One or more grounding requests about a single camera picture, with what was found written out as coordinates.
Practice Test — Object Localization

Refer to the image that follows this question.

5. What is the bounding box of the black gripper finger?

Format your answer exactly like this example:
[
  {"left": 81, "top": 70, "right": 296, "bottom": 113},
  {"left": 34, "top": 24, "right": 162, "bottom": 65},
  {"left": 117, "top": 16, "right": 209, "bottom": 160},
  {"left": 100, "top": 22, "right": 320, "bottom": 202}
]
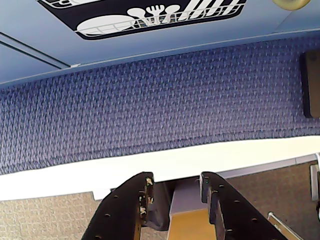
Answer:
[
  {"left": 81, "top": 171, "right": 173, "bottom": 240},
  {"left": 199, "top": 171, "right": 285, "bottom": 240}
]

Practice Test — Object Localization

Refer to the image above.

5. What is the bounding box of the dark brown flat block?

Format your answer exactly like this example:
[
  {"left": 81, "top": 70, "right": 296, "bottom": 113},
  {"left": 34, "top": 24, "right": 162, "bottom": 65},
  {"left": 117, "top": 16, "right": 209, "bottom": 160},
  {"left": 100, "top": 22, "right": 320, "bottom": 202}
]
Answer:
[{"left": 299, "top": 49, "right": 320, "bottom": 119}]

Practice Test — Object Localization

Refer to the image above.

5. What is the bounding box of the blue toy kitchen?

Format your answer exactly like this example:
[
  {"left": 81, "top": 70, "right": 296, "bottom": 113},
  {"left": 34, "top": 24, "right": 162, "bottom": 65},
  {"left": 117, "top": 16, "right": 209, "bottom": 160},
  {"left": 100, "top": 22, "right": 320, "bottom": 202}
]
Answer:
[{"left": 0, "top": 0, "right": 320, "bottom": 89}]

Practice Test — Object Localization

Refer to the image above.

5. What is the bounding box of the gold toy stove knob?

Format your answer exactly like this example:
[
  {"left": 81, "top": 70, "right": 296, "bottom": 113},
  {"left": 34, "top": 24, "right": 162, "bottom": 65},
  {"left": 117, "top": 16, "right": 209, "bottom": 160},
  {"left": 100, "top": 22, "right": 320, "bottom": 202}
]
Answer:
[{"left": 271, "top": 0, "right": 311, "bottom": 12}]

